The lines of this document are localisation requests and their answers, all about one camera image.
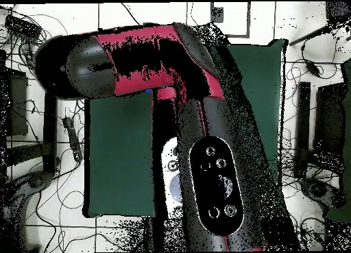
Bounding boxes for dark green table cloth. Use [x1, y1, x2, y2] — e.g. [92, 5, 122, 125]
[83, 38, 287, 219]
[326, 58, 351, 224]

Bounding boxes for black power strip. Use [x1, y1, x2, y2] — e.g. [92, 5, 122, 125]
[62, 117, 84, 162]

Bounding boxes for black stand bar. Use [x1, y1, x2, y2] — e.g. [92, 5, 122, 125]
[42, 92, 59, 174]
[294, 81, 311, 179]

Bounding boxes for grey stand foot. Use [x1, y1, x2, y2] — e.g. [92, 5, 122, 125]
[5, 170, 54, 252]
[298, 177, 343, 211]

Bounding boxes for black box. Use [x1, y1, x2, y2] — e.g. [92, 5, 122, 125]
[0, 67, 29, 137]
[313, 82, 345, 155]

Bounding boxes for black rod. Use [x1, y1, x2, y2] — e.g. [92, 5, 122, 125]
[289, 22, 338, 47]

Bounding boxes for black power brick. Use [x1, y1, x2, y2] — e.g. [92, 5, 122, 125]
[3, 14, 42, 40]

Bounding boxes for grey floor frame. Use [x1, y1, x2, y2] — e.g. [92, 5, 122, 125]
[210, 1, 251, 38]

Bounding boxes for black cable adapter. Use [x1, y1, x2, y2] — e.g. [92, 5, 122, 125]
[305, 59, 322, 77]

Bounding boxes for tangled black cables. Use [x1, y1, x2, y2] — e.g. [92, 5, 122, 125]
[0, 5, 86, 86]

